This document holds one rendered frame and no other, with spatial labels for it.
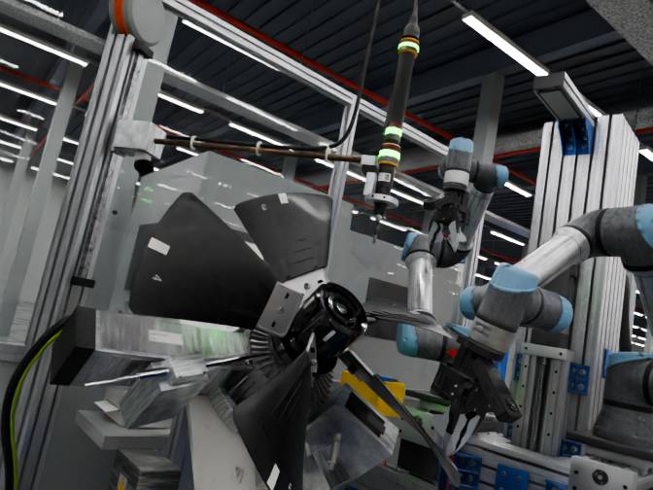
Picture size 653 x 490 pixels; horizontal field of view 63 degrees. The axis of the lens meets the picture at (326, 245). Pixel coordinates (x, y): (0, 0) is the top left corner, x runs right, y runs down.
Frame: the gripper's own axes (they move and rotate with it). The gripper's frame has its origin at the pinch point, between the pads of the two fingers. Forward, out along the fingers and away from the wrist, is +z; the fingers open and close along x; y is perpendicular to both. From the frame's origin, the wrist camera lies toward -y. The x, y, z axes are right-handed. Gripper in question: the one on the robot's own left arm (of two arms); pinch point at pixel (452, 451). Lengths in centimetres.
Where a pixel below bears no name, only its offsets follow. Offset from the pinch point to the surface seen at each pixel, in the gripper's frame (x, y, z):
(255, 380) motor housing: 29.1, 24.5, 1.7
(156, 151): 43, 78, -30
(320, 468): 17.3, 12.2, 11.5
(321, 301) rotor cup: 26.2, 18.7, -17.0
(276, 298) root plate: 31.2, 24.7, -14.2
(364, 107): -36, 114, -72
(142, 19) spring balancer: 52, 95, -59
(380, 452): 4.4, 11.4, 7.7
